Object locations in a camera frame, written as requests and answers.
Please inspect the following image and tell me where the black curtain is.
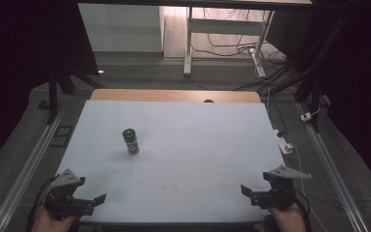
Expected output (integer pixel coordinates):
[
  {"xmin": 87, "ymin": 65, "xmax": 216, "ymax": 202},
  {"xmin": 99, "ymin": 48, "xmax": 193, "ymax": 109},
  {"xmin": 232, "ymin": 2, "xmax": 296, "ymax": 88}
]
[
  {"xmin": 265, "ymin": 0, "xmax": 371, "ymax": 197},
  {"xmin": 0, "ymin": 0, "xmax": 100, "ymax": 175}
]

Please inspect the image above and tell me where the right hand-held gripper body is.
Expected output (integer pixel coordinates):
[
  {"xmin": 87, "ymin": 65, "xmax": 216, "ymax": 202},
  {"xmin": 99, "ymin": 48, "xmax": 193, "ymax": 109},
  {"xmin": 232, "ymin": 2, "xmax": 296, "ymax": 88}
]
[{"xmin": 250, "ymin": 163, "xmax": 313, "ymax": 213}]

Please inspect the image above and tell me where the white table sheet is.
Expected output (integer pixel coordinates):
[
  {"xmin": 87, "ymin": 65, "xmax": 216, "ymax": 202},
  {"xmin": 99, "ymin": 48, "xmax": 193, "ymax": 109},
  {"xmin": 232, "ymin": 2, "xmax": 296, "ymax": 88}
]
[{"xmin": 55, "ymin": 100, "xmax": 286, "ymax": 224}]

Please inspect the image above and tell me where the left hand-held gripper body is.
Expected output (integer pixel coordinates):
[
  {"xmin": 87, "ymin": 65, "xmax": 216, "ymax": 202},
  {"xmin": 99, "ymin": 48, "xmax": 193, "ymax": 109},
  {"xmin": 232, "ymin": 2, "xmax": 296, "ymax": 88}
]
[{"xmin": 43, "ymin": 168, "xmax": 97, "ymax": 220}]

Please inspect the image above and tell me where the person's right hand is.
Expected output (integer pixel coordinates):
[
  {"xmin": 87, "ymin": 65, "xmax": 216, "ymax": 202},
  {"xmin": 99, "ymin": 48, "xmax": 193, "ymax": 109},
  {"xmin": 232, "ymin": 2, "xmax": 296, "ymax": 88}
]
[{"xmin": 266, "ymin": 202, "xmax": 307, "ymax": 232}]

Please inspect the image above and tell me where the white desk frame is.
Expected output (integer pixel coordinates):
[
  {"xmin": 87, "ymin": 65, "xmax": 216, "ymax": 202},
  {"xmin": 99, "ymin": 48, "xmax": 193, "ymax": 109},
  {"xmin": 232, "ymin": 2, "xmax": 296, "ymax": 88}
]
[{"xmin": 183, "ymin": 6, "xmax": 275, "ymax": 78}]

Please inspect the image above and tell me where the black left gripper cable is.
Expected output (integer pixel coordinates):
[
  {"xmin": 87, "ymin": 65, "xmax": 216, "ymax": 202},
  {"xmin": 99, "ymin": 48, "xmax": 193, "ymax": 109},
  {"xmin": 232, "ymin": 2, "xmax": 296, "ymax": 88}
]
[{"xmin": 25, "ymin": 174, "xmax": 61, "ymax": 232}]

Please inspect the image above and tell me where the white power strip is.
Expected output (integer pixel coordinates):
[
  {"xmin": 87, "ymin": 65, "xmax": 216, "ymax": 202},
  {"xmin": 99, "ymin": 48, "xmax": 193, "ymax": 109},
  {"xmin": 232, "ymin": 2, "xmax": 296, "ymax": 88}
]
[{"xmin": 272, "ymin": 129, "xmax": 295, "ymax": 156}]

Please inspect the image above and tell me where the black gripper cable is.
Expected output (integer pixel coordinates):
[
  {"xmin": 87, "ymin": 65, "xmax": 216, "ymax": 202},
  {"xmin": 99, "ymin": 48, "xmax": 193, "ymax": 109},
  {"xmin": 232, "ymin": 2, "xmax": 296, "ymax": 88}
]
[
  {"xmin": 288, "ymin": 188, "xmax": 314, "ymax": 232},
  {"xmin": 25, "ymin": 174, "xmax": 61, "ymax": 232}
]

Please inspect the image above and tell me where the black rectangular floor frame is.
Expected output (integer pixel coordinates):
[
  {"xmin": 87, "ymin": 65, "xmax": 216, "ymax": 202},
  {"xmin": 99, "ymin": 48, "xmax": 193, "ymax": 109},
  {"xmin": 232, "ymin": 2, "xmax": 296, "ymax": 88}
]
[{"xmin": 48, "ymin": 125, "xmax": 75, "ymax": 149}]

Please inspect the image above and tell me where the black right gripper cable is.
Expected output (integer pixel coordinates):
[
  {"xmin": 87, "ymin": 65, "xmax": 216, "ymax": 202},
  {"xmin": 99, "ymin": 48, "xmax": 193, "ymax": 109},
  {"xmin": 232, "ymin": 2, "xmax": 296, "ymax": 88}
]
[{"xmin": 288, "ymin": 188, "xmax": 314, "ymax": 232}]

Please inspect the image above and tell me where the thin white cable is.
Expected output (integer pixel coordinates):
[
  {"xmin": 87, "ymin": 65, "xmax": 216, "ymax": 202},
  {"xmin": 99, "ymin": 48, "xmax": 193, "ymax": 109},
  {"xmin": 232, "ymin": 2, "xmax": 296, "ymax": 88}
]
[{"xmin": 291, "ymin": 141, "xmax": 329, "ymax": 232}]

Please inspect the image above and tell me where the person's left hand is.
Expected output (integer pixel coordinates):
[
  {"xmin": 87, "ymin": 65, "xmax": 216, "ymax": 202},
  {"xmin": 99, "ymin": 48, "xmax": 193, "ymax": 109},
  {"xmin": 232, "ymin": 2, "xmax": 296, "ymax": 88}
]
[{"xmin": 30, "ymin": 206, "xmax": 79, "ymax": 232}]

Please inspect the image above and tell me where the black tripod stand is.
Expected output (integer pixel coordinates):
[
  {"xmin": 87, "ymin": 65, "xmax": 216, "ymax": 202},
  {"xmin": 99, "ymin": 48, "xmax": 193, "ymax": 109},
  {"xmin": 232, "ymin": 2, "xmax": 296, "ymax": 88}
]
[
  {"xmin": 45, "ymin": 62, "xmax": 105, "ymax": 126},
  {"xmin": 258, "ymin": 14, "xmax": 352, "ymax": 133}
]

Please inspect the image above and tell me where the aluminium floor rail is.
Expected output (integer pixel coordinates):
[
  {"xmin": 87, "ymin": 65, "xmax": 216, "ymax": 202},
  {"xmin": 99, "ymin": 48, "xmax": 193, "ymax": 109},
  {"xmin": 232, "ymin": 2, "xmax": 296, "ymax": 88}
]
[
  {"xmin": 0, "ymin": 102, "xmax": 70, "ymax": 232},
  {"xmin": 295, "ymin": 101, "xmax": 370, "ymax": 232}
]

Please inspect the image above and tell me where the tangle of black floor cables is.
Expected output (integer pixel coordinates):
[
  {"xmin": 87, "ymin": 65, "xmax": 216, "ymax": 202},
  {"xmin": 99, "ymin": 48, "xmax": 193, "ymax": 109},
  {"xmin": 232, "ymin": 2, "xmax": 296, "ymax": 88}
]
[{"xmin": 191, "ymin": 8, "xmax": 291, "ymax": 92}]

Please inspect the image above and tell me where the white cabinet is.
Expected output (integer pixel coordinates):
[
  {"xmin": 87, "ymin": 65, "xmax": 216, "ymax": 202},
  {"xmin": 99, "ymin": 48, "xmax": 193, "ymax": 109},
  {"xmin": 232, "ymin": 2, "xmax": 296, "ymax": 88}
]
[{"xmin": 77, "ymin": 3, "xmax": 166, "ymax": 53}]

